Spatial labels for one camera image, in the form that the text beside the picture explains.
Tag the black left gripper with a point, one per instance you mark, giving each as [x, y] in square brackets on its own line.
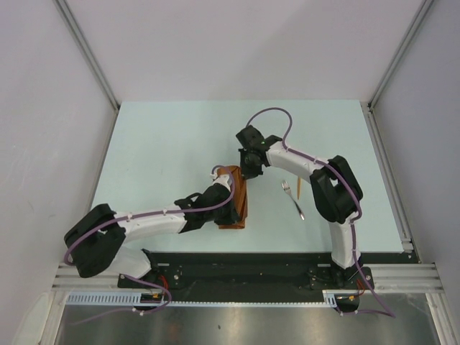
[231, 217]

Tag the orange-brown cloth napkin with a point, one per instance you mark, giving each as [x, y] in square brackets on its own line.
[240, 198]

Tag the aluminium corner post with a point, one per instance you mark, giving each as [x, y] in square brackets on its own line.
[402, 49]
[79, 37]

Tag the left aluminium corner post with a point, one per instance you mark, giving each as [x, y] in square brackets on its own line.
[79, 37]

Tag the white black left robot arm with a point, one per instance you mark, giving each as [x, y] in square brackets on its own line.
[98, 242]

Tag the right aluminium corner post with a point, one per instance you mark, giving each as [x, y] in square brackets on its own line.
[402, 49]

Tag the white slotted cable duct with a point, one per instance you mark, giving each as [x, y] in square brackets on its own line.
[311, 299]

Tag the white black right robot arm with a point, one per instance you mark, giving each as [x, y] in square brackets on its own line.
[336, 192]

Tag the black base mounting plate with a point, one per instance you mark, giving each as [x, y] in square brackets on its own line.
[239, 273]

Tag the aluminium front frame rail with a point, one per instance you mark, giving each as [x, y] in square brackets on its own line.
[387, 278]

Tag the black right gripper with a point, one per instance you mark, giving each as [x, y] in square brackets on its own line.
[247, 172]

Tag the right aluminium side rail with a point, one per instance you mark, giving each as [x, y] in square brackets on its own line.
[389, 180]

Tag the silver metal fork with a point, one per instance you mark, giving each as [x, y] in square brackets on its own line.
[287, 190]

